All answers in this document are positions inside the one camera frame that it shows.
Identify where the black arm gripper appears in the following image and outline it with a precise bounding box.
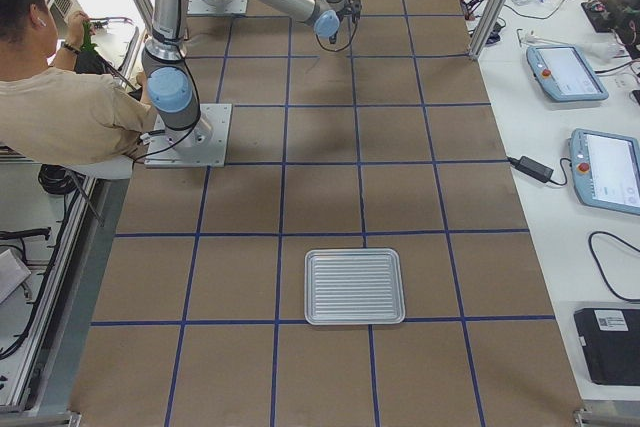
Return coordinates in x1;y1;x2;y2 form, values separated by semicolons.
329;0;362;37

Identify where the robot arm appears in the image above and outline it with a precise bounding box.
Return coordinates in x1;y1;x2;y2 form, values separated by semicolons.
142;0;361;167

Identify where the ribbed metal tray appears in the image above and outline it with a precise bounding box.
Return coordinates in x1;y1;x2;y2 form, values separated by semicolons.
304;248;406;326

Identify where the far teach pendant tablet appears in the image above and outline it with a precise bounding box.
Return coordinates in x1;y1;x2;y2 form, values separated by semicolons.
526;45;609;103

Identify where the teach pendant tablet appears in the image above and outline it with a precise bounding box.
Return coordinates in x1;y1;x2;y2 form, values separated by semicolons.
568;129;639;215
526;45;609;103

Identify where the black power adapter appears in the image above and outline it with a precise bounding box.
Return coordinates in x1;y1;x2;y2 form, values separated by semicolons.
507;156;553;183

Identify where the white chair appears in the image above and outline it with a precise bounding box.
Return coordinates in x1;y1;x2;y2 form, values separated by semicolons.
38;156;133;226

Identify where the near teach pendant tablet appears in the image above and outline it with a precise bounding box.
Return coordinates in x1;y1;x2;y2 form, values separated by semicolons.
568;129;639;215

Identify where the seated person beige shirt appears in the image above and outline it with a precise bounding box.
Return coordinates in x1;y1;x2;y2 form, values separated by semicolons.
1;0;152;165

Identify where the black laptop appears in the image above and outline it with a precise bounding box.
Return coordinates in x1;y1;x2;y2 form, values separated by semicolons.
574;308;639;387

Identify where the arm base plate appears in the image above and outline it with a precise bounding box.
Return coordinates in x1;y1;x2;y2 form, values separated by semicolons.
187;0;248;17
143;103;232;168

